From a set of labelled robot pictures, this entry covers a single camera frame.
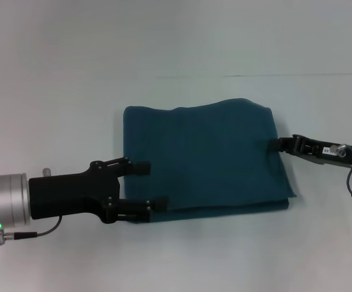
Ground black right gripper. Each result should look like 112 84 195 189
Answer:
268 134 352 170

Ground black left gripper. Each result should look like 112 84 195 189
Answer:
28 156 169 225

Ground teal blue t-shirt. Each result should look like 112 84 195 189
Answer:
122 97 298 223

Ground dark left gripper cable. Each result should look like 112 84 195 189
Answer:
0 214 63 246

